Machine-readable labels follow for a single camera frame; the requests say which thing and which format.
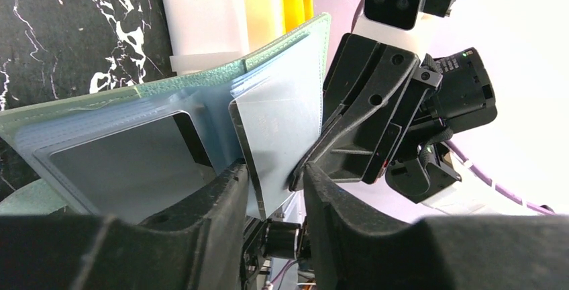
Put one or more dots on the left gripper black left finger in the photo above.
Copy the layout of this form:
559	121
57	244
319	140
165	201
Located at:
194	244

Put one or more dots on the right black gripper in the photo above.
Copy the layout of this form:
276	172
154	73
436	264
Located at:
453	94

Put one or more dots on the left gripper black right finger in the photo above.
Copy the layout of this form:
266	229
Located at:
355	246

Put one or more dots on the silver credit card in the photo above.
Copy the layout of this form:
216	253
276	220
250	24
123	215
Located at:
276	120

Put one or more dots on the dark grey credit card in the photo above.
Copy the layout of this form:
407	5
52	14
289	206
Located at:
138	171

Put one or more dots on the green card holder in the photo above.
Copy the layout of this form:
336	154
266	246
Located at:
36	131

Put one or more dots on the orange plastic bin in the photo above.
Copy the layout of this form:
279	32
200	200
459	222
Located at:
267	20

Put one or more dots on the white plastic bin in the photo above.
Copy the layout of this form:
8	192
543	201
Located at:
205	34

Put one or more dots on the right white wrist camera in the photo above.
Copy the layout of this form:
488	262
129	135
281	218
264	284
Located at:
405	24

